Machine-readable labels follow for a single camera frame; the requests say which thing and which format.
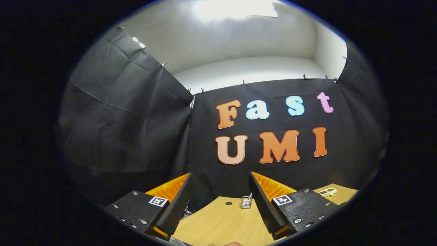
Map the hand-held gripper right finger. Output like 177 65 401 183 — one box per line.
248 172 345 241

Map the ceiling light panel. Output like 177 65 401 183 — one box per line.
195 0 279 20

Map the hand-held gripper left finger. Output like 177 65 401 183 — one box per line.
102 173 193 241

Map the wooden table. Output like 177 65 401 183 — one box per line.
171 184 359 246

